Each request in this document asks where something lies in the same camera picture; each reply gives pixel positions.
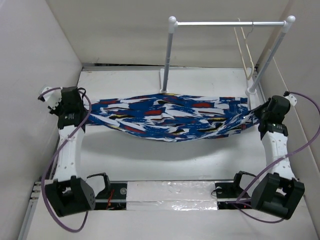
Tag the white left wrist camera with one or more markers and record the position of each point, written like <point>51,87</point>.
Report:
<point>50,95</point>

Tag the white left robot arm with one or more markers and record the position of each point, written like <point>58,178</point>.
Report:
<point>69,193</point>

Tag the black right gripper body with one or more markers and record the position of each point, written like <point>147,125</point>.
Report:
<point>261,112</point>

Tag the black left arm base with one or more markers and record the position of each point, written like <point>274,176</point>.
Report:
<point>100,193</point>

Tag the blue white red patterned trousers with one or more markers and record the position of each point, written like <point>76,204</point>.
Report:
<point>176,118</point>

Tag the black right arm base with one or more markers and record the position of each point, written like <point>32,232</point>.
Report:
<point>227,191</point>

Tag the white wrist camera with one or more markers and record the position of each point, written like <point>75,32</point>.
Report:
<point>291,98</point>
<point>50,95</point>

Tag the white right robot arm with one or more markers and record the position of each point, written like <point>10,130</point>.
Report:
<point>279,192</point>

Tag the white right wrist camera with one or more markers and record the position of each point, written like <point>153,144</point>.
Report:
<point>291,98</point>

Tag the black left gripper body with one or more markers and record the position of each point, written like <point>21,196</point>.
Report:
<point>59,110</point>

